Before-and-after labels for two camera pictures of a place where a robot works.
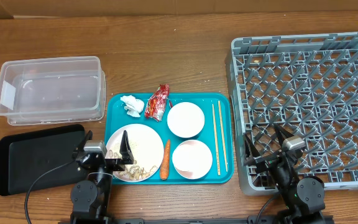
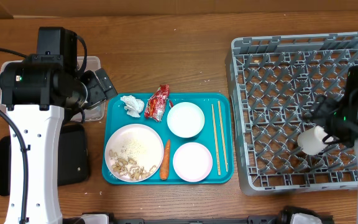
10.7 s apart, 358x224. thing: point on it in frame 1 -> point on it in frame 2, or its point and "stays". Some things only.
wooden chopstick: [216, 140] stays
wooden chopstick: [223, 135] stays
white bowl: [185, 119] stays
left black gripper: [124, 150] -> [98, 94]
